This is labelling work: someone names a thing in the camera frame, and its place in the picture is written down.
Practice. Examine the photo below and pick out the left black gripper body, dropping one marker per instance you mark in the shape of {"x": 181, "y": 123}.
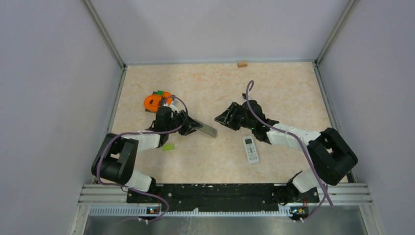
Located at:
{"x": 178, "y": 118}

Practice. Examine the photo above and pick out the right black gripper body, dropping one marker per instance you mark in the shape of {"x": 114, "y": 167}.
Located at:
{"x": 238, "y": 119}

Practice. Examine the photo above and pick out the white remote control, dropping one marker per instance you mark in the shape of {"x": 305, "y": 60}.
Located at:
{"x": 250, "y": 149}
{"x": 207, "y": 130}

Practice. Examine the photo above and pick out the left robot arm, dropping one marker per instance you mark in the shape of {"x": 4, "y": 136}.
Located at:
{"x": 115, "y": 160}

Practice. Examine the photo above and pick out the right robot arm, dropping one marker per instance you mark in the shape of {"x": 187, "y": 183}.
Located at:
{"x": 328, "y": 154}

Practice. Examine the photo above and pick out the white remote control upright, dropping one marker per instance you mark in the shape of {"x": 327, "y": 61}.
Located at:
{"x": 250, "y": 149}

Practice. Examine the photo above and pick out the orange tape roll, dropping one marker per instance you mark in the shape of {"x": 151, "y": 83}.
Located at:
{"x": 164, "y": 94}

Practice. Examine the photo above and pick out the green block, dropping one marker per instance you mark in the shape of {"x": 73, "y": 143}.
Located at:
{"x": 168, "y": 147}

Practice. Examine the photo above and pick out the dark square mat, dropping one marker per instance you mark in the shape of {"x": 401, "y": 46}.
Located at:
{"x": 154, "y": 101}

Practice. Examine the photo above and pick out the tan wooden block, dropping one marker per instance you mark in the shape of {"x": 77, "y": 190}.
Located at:
{"x": 242, "y": 64}

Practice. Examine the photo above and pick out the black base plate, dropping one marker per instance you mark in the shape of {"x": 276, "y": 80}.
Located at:
{"x": 224, "y": 197}

